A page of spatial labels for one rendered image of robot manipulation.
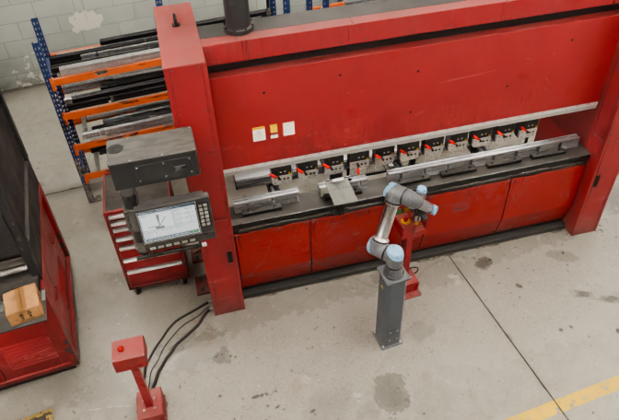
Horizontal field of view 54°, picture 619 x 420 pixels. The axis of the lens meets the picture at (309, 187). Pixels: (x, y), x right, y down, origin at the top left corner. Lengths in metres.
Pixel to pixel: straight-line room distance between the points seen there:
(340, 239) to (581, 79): 2.22
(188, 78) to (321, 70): 0.91
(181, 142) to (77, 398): 2.25
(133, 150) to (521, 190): 3.23
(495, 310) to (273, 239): 1.89
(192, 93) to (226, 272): 1.60
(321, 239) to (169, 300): 1.40
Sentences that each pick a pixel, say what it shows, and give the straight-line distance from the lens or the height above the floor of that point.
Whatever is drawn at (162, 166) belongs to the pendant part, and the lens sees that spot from 3.60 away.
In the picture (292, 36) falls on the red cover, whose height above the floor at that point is 2.28.
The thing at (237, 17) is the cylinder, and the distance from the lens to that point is 3.87.
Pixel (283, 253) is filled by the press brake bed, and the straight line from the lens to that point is 4.91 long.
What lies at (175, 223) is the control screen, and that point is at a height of 1.44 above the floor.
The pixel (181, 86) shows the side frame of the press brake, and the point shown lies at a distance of 3.72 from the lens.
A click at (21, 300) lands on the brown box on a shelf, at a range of 4.23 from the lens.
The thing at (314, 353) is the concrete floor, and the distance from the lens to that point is 4.88.
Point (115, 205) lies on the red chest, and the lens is 4.81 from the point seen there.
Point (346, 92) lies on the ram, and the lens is 4.23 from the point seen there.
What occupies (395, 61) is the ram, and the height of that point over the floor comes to 1.98.
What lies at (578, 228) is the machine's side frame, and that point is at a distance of 6.03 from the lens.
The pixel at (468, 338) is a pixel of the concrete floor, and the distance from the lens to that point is 5.07.
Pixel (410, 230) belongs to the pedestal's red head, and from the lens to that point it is 4.72.
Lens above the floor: 4.06
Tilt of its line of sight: 41 degrees down
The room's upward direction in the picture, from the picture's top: 2 degrees counter-clockwise
